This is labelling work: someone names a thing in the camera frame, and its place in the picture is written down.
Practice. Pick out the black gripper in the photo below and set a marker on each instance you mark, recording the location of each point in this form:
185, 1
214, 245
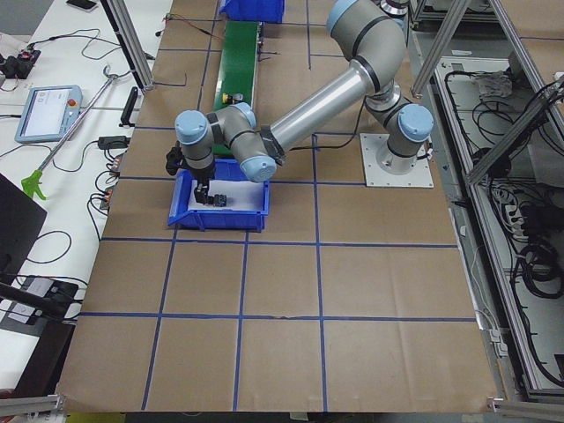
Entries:
203, 176

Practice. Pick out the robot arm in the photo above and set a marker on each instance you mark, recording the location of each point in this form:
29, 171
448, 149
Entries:
373, 45

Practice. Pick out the left blue bin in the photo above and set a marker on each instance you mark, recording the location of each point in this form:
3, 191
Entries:
228, 170

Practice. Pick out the blue bin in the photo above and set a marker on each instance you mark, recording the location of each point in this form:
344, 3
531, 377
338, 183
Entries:
228, 170
270, 11

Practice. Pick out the black power adapter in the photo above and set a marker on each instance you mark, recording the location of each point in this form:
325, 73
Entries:
105, 143

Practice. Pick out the green conveyor belt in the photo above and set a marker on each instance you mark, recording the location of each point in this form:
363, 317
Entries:
237, 67

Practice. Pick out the green reacher grabber tool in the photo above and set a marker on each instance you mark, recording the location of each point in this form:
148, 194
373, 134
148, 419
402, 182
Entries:
31, 184

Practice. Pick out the teach pendant tablet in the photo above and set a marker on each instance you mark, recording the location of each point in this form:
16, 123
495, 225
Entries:
48, 113

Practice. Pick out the right blue bin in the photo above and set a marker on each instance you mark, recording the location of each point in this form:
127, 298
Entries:
270, 11

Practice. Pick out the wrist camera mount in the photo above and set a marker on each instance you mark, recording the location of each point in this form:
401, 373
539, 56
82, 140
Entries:
175, 161

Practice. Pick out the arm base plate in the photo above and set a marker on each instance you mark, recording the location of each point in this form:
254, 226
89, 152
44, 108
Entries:
383, 169

